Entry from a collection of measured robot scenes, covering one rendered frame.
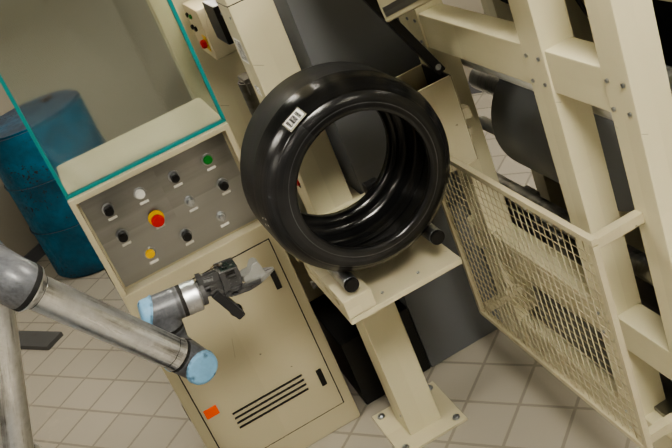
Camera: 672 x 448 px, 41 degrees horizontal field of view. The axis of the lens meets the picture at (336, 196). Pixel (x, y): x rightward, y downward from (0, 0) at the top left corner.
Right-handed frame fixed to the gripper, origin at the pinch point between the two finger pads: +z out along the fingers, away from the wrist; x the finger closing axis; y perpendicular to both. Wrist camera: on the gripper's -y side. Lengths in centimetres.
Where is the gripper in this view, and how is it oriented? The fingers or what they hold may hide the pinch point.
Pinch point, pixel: (270, 272)
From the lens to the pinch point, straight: 253.5
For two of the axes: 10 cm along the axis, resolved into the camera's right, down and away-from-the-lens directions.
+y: -2.3, -8.8, -4.0
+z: 9.0, -3.5, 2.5
